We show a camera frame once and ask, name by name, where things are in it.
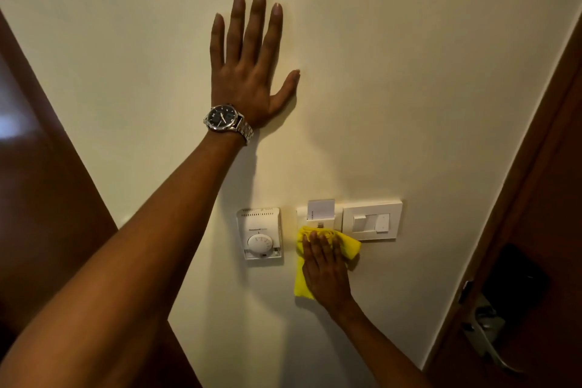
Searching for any white wall switch plate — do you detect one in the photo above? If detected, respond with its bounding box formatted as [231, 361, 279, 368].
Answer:
[341, 200, 403, 242]

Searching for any silver wristwatch with dark dial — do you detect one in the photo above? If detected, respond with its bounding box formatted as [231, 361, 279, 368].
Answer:
[203, 104, 255, 145]

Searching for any white key card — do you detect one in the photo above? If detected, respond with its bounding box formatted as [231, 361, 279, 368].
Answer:
[307, 199, 336, 221]

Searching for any dark wooden door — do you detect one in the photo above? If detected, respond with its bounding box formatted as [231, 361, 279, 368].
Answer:
[422, 15, 582, 388]

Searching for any person's right hand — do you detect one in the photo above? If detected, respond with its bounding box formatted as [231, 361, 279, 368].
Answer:
[301, 231, 355, 313]

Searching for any yellow microfiber cloth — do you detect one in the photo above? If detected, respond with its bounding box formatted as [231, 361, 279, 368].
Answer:
[294, 226, 363, 300]

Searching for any silver door lever handle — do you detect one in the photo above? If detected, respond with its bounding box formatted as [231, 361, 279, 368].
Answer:
[461, 294, 526, 376]

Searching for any dark wooden panel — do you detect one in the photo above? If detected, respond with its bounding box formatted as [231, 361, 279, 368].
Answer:
[0, 8, 203, 388]

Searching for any black electronic door lock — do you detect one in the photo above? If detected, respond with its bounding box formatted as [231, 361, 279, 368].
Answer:
[481, 243, 551, 325]

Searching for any person's left forearm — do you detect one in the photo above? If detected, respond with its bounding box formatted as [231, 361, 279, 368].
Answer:
[0, 130, 247, 388]

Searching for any white key card holder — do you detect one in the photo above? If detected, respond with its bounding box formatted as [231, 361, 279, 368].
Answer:
[296, 206, 344, 234]

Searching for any person's right forearm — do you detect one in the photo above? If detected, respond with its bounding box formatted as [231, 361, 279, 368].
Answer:
[329, 296, 435, 388]

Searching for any white wall thermostat with dial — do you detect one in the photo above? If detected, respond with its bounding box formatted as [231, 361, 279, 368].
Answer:
[236, 207, 283, 261]

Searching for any person's left hand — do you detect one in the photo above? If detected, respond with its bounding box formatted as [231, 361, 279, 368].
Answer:
[209, 0, 301, 130]

